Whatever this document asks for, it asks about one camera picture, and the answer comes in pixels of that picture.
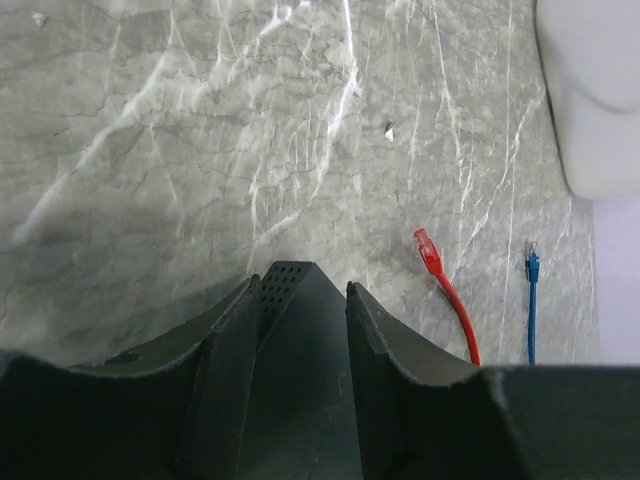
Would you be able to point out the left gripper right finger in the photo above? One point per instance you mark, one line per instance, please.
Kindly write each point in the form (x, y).
(423, 413)

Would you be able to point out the black network switch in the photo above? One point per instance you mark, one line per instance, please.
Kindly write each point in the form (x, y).
(301, 421)

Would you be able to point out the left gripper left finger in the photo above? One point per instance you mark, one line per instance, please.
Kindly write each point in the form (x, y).
(171, 408)

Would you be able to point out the white plastic basin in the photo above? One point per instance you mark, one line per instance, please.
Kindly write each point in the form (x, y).
(589, 53)

